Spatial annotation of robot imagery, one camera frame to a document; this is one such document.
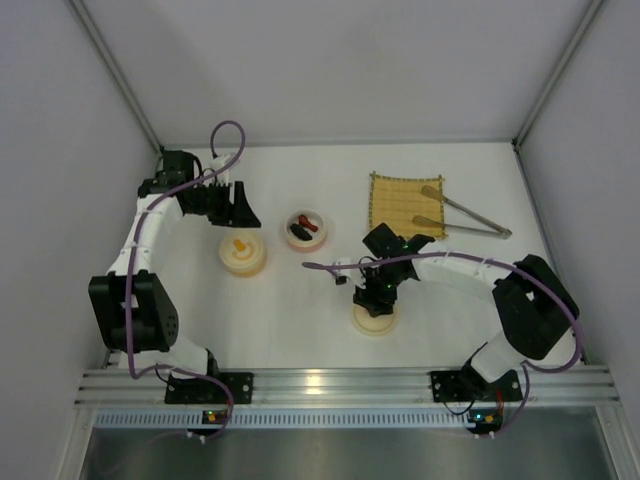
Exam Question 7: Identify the cream lid pink handle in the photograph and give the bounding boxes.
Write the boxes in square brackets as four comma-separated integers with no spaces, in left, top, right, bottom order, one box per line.
[352,305,398,337]

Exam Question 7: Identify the cream lid orange handle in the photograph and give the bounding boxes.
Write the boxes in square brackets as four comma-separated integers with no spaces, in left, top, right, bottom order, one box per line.
[219,231,266,257]

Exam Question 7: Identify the black seaweed food piece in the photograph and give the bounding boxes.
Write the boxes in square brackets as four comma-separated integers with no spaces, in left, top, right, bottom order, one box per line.
[289,223,313,242]

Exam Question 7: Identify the orange lunch box bowl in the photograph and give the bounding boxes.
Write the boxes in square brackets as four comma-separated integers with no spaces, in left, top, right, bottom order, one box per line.
[220,251,267,277]

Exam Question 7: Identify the red sausage food piece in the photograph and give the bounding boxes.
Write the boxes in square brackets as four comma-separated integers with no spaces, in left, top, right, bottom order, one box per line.
[298,215,319,232]

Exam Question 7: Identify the pink lunch box bowl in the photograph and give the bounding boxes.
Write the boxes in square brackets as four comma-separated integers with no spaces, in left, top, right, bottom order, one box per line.
[284,209,329,253]

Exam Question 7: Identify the metal serving tongs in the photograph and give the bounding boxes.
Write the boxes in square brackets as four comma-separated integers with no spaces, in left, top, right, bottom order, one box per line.
[412,184,513,240]

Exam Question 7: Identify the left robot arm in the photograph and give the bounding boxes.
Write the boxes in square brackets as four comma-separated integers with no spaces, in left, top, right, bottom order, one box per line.
[88,150,261,379]

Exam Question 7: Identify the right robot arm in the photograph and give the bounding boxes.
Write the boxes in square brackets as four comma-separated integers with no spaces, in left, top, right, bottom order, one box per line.
[350,223,580,399]

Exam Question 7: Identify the bamboo mat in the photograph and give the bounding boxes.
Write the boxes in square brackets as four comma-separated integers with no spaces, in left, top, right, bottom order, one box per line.
[367,172,448,240]

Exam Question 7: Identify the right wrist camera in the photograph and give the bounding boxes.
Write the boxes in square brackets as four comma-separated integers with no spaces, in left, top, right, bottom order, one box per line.
[332,257,364,287]

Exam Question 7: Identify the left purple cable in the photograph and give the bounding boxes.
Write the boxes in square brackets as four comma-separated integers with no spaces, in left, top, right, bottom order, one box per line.
[127,119,247,441]

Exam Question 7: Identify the purple cable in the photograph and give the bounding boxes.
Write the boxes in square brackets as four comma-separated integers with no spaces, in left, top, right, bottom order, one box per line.
[301,252,585,441]
[127,119,247,441]

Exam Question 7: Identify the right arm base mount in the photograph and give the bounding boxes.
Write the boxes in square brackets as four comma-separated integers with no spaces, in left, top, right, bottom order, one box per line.
[429,365,523,404]

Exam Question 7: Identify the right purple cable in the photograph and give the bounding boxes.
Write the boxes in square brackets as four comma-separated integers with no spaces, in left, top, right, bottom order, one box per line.
[301,252,585,441]

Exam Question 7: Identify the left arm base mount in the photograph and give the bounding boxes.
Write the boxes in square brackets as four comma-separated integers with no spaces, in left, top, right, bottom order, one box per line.
[164,369,255,405]

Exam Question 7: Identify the left frame post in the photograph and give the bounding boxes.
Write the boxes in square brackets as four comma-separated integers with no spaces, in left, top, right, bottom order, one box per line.
[65,0,164,155]

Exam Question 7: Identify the frame post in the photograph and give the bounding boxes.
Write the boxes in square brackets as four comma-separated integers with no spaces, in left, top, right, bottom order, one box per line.
[511,0,609,153]
[65,0,164,155]

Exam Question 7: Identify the aluminium front rail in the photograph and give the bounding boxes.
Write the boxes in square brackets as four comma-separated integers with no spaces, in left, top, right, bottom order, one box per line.
[74,365,620,408]

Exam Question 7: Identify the slotted cable duct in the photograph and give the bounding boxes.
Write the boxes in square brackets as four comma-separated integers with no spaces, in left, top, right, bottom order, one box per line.
[94,407,471,430]

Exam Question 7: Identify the right frame post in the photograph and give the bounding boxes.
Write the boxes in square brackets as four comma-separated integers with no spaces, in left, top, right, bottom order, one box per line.
[511,0,609,153]

